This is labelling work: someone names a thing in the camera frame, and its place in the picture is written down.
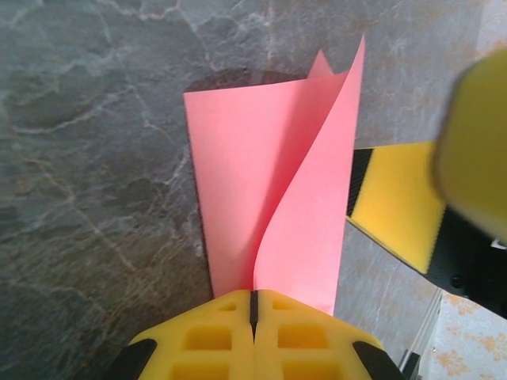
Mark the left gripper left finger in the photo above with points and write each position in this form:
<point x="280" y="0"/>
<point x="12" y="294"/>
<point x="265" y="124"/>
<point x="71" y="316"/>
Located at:
<point x="222" y="312"/>

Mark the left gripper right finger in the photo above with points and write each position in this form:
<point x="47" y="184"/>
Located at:
<point x="328" y="336"/>

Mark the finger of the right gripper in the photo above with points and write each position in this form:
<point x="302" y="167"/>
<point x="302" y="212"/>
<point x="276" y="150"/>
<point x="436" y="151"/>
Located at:
<point x="396" y="198"/>
<point x="475" y="150"/>

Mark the pink paper sheet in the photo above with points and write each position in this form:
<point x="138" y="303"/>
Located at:
<point x="237" y="158"/>

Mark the aluminium table edge rail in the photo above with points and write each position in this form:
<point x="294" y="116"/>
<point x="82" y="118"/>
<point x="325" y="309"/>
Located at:
<point x="421" y="340"/>

